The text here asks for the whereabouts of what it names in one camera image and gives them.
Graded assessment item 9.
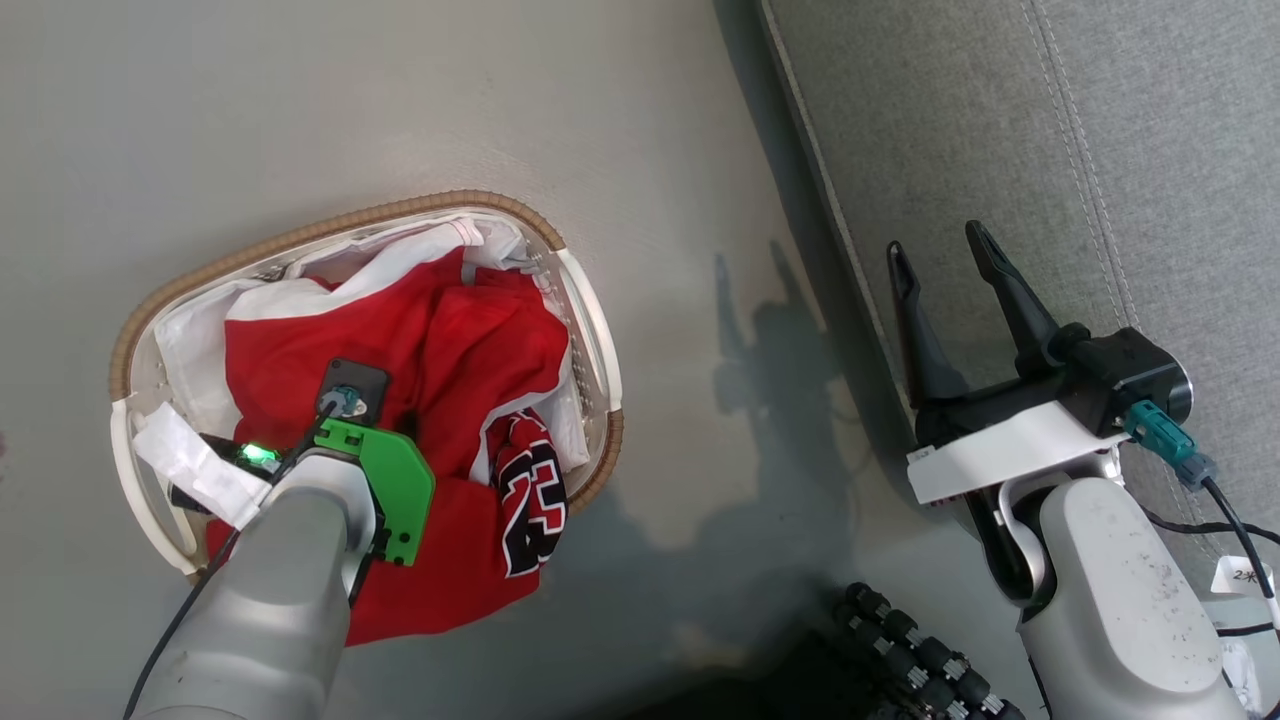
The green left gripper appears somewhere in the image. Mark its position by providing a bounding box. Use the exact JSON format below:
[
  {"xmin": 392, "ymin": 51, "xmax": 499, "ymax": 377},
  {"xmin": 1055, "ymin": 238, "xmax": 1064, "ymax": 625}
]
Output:
[{"xmin": 200, "ymin": 418, "xmax": 437, "ymax": 567}]

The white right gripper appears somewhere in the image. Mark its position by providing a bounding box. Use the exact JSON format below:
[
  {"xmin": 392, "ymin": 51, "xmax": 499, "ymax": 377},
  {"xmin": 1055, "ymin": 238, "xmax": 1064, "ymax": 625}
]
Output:
[{"xmin": 887, "ymin": 220, "xmax": 1132, "ymax": 507}]

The red basketball jersey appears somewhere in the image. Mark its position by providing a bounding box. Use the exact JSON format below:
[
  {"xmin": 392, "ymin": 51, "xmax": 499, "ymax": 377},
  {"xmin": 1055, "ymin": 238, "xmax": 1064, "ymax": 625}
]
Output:
[{"xmin": 205, "ymin": 245, "xmax": 572, "ymax": 647}]

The white garment red trim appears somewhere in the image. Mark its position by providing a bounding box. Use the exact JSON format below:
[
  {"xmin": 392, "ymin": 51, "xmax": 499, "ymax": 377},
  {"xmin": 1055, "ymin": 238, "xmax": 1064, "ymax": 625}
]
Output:
[{"xmin": 155, "ymin": 218, "xmax": 483, "ymax": 441}]

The white basket brown woven rim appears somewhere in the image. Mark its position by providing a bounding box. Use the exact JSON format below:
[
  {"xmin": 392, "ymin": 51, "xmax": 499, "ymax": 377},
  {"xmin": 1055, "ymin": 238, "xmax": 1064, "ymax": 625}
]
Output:
[{"xmin": 108, "ymin": 190, "xmax": 625, "ymax": 587}]

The grey fabric sofa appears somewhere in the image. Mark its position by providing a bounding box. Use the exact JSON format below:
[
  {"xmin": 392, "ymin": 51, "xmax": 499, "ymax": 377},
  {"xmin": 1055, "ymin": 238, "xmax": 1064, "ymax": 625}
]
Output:
[{"xmin": 755, "ymin": 0, "xmax": 1280, "ymax": 720}]

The white tape tag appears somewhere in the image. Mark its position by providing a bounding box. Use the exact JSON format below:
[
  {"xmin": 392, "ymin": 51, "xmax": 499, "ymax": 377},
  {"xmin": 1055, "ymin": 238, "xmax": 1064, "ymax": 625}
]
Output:
[{"xmin": 133, "ymin": 402, "xmax": 273, "ymax": 530}]

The black cable teal plug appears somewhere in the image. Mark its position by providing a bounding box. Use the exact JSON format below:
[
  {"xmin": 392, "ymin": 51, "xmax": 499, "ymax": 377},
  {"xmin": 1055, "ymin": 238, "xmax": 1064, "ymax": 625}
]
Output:
[{"xmin": 1123, "ymin": 398, "xmax": 1280, "ymax": 641}]

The black ribbed cable bundle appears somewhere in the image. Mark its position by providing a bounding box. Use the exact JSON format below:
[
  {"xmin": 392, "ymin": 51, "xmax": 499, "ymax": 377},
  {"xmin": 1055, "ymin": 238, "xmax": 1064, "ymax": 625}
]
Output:
[{"xmin": 833, "ymin": 581, "xmax": 1028, "ymax": 720}]

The white paper cable label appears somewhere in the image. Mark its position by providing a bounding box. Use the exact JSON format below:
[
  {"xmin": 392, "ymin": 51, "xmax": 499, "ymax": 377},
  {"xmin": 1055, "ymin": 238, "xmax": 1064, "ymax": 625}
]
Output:
[{"xmin": 1211, "ymin": 556, "xmax": 1277, "ymax": 602}]

